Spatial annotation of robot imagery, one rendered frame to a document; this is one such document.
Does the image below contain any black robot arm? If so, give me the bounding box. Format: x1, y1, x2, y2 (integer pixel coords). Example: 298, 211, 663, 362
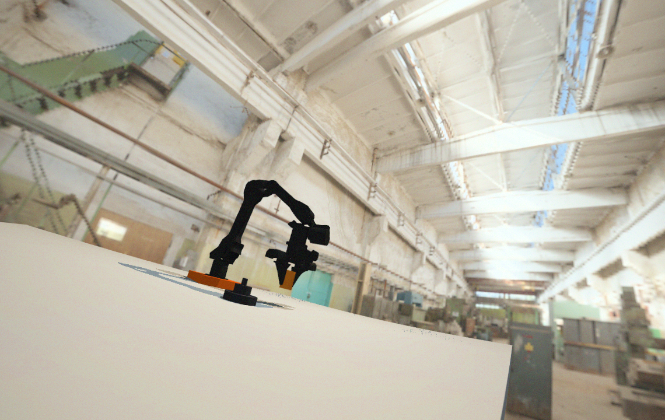
206, 179, 330, 280

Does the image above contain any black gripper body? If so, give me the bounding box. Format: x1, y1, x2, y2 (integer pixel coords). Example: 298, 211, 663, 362
265, 238, 317, 271

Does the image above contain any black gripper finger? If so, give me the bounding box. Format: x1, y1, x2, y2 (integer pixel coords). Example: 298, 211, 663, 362
274, 261, 290, 285
291, 267, 308, 287

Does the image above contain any orange knob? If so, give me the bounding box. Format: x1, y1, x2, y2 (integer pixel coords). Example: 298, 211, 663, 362
279, 270, 296, 290

